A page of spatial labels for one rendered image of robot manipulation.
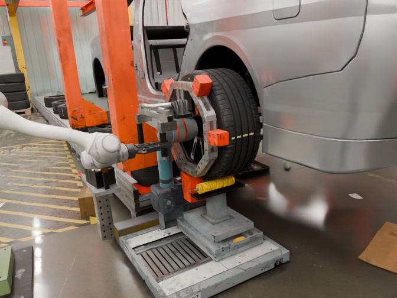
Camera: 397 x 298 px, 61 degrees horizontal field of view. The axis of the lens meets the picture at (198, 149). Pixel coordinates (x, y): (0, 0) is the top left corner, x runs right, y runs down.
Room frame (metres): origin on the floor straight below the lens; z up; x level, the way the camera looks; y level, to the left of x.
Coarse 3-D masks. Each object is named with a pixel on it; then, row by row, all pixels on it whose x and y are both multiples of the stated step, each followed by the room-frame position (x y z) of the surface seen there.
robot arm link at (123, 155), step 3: (123, 144) 1.57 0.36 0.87; (123, 147) 1.55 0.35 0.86; (126, 147) 1.57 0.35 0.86; (123, 150) 1.54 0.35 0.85; (126, 150) 1.55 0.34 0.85; (120, 153) 1.53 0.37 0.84; (123, 153) 1.54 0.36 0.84; (126, 153) 1.55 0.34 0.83; (120, 156) 1.53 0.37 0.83; (123, 156) 1.54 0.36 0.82; (126, 156) 1.55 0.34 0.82; (117, 159) 1.53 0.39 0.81; (120, 159) 1.53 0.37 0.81; (123, 159) 1.54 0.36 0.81; (126, 159) 1.55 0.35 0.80; (117, 162) 1.53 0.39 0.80; (120, 162) 1.55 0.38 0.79
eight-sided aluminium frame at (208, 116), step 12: (180, 84) 1.93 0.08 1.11; (192, 84) 1.84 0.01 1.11; (168, 96) 2.08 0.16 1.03; (192, 96) 1.81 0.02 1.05; (204, 96) 1.80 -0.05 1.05; (204, 108) 1.73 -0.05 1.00; (204, 120) 1.71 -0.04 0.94; (216, 120) 1.73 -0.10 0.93; (204, 132) 1.72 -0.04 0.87; (204, 144) 1.72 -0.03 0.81; (180, 156) 2.09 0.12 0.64; (204, 156) 1.72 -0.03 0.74; (216, 156) 1.72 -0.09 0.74; (180, 168) 2.00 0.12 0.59; (192, 168) 1.90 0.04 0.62; (204, 168) 1.82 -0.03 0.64
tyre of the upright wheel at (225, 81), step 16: (192, 80) 1.98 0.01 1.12; (224, 80) 1.86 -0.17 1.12; (240, 80) 1.90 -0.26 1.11; (224, 96) 1.76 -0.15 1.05; (240, 96) 1.81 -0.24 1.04; (224, 112) 1.71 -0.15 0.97; (240, 112) 1.75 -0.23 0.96; (256, 112) 1.80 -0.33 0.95; (224, 128) 1.70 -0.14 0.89; (240, 128) 1.73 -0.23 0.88; (256, 128) 1.78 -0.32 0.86; (240, 144) 1.73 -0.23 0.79; (256, 144) 1.79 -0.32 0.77; (224, 160) 1.72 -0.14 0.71; (240, 160) 1.78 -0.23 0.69; (208, 176) 1.87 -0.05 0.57; (224, 176) 1.87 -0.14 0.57
